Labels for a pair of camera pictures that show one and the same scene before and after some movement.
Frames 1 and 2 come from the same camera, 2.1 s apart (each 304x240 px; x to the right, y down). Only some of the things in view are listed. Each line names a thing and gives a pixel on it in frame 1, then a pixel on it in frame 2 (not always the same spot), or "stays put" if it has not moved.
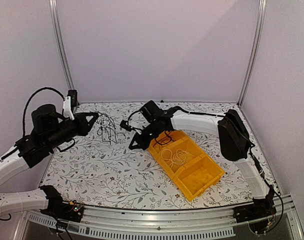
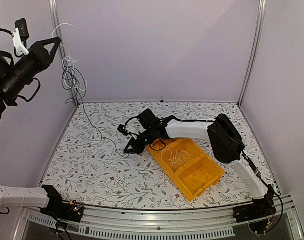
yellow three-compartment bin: x=192 y=172 stays put
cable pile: x=107 y=130 to x=72 y=77
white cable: x=179 y=157 stays put
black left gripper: x=84 y=126 to x=44 y=56
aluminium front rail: x=129 y=224 stays put
